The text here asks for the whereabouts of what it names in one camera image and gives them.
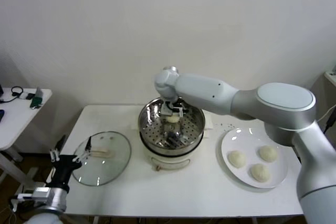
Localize white desk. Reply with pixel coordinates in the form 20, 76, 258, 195
323, 70, 336, 88

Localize round glass pot lid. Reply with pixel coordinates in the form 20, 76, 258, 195
71, 130, 132, 187

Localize white cable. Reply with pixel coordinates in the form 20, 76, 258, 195
314, 103, 336, 123

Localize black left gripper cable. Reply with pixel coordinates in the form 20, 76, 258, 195
47, 167, 57, 184

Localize black headphones with cable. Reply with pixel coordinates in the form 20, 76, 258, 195
0, 86, 26, 103

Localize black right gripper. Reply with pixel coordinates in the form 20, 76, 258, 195
162, 98, 190, 121

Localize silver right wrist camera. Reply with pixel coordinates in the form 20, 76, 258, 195
161, 102, 173, 116

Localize white round plate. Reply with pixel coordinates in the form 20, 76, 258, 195
220, 127, 289, 189

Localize black cable with plug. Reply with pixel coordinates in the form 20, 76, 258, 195
322, 108, 336, 134

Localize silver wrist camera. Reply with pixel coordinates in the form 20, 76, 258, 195
161, 102, 173, 116
16, 186, 52, 202

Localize perforated steel steamer basket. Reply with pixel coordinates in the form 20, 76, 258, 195
130, 97, 214, 156

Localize green tool with grey sheet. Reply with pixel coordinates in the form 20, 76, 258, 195
29, 87, 44, 110

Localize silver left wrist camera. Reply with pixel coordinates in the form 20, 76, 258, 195
16, 186, 52, 202

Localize white side table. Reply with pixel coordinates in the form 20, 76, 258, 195
0, 88, 53, 183

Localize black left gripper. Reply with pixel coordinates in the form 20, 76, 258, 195
49, 134, 93, 189

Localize white electric cooking pot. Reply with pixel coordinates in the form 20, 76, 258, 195
139, 126, 211, 173

